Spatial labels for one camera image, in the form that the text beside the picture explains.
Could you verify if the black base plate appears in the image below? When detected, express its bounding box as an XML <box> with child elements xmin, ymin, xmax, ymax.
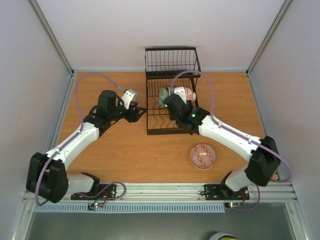
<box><xmin>200</xmin><ymin>184</ymin><xmax>250</xmax><ymax>201</ymax></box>
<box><xmin>70</xmin><ymin>184</ymin><xmax>117</xmax><ymax>201</ymax></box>

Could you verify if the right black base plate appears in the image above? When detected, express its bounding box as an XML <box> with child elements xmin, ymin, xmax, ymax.
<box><xmin>200</xmin><ymin>184</ymin><xmax>250</xmax><ymax>201</ymax></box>

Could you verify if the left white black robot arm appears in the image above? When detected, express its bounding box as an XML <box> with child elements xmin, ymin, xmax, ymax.
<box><xmin>26</xmin><ymin>89</ymin><xmax>147</xmax><ymax>203</ymax></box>

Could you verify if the right small circuit board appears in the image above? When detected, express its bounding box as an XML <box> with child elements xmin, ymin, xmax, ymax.
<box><xmin>224</xmin><ymin>201</ymin><xmax>242</xmax><ymax>209</ymax></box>

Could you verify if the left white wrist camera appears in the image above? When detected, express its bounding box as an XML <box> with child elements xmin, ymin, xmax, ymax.
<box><xmin>121</xmin><ymin>89</ymin><xmax>139</xmax><ymax>110</ymax></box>

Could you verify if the orange floral patterned bowl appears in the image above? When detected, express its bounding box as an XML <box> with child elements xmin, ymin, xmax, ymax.
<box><xmin>185</xmin><ymin>88</ymin><xmax>197</xmax><ymax>102</ymax></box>

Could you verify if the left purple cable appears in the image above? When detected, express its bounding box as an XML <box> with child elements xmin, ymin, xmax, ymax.
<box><xmin>34</xmin><ymin>72</ymin><xmax>126</xmax><ymax>207</ymax></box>

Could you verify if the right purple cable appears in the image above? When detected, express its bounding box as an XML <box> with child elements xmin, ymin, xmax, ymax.
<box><xmin>167</xmin><ymin>70</ymin><xmax>293</xmax><ymax>213</ymax></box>

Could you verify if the aluminium frame rail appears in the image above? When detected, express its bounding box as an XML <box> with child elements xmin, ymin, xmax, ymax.
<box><xmin>22</xmin><ymin>181</ymin><xmax>298</xmax><ymax>203</ymax></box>

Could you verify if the left small circuit board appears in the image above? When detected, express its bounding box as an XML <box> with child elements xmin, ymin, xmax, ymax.
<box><xmin>87</xmin><ymin>202</ymin><xmax>105</xmax><ymax>211</ymax></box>

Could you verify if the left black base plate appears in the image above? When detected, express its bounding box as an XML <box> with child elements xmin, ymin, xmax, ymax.
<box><xmin>70</xmin><ymin>184</ymin><xmax>117</xmax><ymax>201</ymax></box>

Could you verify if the grey slotted cable duct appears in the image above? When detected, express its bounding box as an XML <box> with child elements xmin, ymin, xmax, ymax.
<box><xmin>34</xmin><ymin>202</ymin><xmax>225</xmax><ymax>214</ymax></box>

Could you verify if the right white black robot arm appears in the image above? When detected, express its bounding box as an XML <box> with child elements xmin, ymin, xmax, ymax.
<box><xmin>163</xmin><ymin>94</ymin><xmax>281</xmax><ymax>200</ymax></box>

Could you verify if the small circuit board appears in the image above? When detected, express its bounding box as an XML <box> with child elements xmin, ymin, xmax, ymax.
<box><xmin>224</xmin><ymin>201</ymin><xmax>242</xmax><ymax>209</ymax></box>
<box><xmin>87</xmin><ymin>202</ymin><xmax>105</xmax><ymax>211</ymax></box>

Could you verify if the yellow dotted bowl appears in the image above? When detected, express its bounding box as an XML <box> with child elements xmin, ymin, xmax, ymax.
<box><xmin>190</xmin><ymin>160</ymin><xmax>215</xmax><ymax>170</ymax></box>

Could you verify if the purple cable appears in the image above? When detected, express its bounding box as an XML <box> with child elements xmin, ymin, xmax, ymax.
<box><xmin>34</xmin><ymin>72</ymin><xmax>126</xmax><ymax>207</ymax></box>
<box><xmin>167</xmin><ymin>70</ymin><xmax>293</xmax><ymax>213</ymax></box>

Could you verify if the blue chevron bowl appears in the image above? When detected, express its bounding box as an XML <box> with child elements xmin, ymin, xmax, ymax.
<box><xmin>189</xmin><ymin>143</ymin><xmax>216</xmax><ymax>163</ymax></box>

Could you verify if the celadon green bowl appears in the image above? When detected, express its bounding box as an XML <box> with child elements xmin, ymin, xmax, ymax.
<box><xmin>158</xmin><ymin>87</ymin><xmax>170</xmax><ymax>108</ymax></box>

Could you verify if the black wire dish rack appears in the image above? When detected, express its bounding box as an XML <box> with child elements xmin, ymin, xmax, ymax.
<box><xmin>144</xmin><ymin>46</ymin><xmax>202</xmax><ymax>137</ymax></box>

